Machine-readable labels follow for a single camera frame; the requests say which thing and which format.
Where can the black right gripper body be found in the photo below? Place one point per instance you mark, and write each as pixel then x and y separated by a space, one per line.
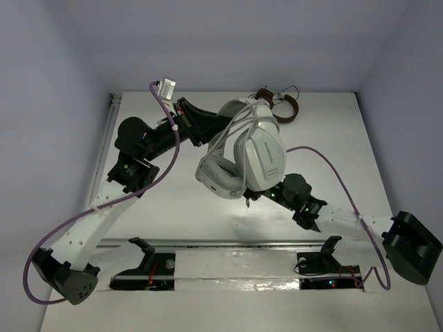
pixel 274 193

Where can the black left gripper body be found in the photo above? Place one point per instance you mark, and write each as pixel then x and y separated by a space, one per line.
pixel 191 122

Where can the white over-ear headphones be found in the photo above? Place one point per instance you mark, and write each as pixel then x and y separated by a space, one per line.
pixel 248 154

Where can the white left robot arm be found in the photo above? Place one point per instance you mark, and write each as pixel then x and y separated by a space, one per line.
pixel 146 156

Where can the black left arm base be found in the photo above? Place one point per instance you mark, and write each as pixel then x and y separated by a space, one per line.
pixel 154 272

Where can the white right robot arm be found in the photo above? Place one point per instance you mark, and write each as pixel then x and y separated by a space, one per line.
pixel 400 243

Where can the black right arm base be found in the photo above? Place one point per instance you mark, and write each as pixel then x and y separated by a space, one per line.
pixel 320 271

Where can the brown silver headphones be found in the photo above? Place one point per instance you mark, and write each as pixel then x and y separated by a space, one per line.
pixel 283 106

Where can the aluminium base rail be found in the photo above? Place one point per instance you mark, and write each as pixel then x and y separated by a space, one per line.
pixel 194 243

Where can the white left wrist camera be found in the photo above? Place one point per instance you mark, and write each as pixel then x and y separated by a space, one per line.
pixel 165 88

